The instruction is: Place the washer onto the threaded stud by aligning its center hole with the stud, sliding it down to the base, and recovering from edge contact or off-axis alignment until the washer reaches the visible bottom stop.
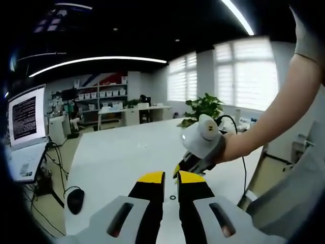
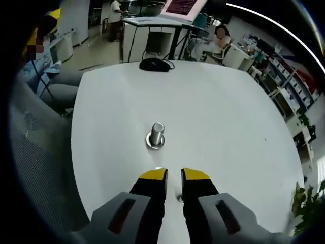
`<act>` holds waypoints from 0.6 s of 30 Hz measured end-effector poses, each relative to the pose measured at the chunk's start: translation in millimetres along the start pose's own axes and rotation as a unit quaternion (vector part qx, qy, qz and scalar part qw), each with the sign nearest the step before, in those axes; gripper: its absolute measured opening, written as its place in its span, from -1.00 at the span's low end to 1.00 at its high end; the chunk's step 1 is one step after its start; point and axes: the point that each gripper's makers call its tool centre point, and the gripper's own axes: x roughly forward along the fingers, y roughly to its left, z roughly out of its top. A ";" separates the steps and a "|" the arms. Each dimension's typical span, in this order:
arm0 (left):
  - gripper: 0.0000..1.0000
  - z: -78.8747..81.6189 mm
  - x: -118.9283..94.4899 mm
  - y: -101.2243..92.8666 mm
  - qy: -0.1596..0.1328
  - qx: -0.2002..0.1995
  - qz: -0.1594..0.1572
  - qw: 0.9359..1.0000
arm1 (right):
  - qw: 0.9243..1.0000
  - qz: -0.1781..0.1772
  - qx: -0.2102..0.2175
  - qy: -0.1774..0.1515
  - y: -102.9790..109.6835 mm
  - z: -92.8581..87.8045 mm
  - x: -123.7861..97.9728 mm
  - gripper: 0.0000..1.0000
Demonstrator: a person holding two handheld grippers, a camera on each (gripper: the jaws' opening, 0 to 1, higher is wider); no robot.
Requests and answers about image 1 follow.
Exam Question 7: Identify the white monitor desk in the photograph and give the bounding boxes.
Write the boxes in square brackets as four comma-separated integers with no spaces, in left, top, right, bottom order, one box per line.
[4,141,66,209]

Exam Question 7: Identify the leafy green desk plant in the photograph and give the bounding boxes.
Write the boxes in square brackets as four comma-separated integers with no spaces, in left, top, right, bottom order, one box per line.
[123,98,141,109]

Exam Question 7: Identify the computer monitor with lit screen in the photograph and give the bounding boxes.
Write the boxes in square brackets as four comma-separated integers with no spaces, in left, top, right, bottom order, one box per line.
[7,83,49,150]

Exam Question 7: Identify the white storage shelving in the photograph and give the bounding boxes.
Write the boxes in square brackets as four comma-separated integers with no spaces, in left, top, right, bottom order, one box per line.
[50,75,128,123]

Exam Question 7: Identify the white cabinet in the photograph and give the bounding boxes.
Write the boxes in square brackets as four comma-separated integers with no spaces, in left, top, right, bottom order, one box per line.
[49,115,72,144]

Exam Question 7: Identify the small black monitor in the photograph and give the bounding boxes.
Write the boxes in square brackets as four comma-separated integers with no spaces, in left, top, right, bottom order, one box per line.
[61,88,77,101]

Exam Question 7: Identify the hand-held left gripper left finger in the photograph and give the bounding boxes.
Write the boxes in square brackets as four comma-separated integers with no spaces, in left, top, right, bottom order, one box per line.
[64,171,166,244]

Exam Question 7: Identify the window with white blinds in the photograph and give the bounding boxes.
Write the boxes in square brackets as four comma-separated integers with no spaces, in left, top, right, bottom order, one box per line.
[167,37,279,112]

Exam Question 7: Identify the potted green plant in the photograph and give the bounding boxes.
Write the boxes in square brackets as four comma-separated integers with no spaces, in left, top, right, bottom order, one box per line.
[178,93,225,128]

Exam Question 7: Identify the long white desk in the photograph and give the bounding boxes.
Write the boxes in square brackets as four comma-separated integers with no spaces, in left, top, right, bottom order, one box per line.
[97,105,173,131]

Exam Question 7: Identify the black desk cables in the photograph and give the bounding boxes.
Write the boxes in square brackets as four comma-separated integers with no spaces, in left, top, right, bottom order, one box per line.
[24,142,70,237]

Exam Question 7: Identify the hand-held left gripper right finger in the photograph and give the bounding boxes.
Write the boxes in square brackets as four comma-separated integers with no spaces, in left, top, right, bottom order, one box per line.
[177,170,287,244]

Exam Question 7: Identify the curved ceiling light strip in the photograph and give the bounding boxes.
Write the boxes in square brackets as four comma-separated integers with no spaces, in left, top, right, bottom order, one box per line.
[28,56,168,78]

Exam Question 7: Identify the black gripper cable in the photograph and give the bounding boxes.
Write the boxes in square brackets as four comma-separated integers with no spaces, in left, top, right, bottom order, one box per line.
[215,115,249,201]

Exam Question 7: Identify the long ceiling light strip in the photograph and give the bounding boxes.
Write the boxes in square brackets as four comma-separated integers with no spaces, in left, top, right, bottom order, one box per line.
[220,0,255,36]

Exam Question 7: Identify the person's grey shirt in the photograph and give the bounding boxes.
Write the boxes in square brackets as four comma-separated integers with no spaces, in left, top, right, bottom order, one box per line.
[247,5,325,237]

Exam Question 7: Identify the black computer mouse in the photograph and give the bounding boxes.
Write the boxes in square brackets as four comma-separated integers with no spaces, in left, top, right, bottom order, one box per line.
[63,186,85,216]

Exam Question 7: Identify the row of white storage bins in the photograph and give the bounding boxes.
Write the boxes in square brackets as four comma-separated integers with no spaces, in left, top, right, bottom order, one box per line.
[78,88,127,100]

